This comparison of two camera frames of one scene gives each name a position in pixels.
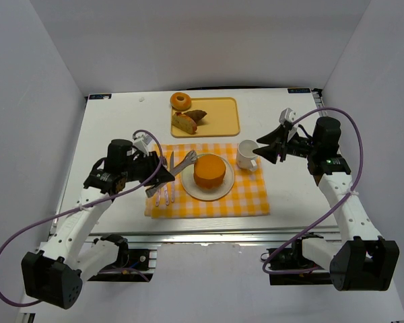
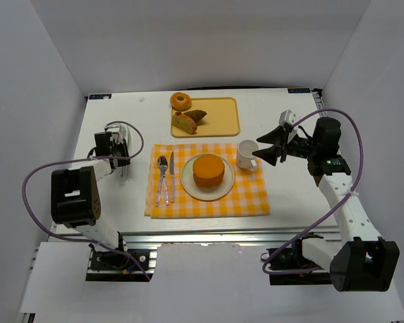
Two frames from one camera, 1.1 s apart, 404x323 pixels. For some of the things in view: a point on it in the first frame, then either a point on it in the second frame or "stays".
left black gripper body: x=155 y=167 -> x=122 y=155
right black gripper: x=283 y=145 stays
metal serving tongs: x=192 y=156 -> x=125 y=134
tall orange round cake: x=209 y=171 stays
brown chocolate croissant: x=197 y=115 stays
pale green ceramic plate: x=190 y=187 stays
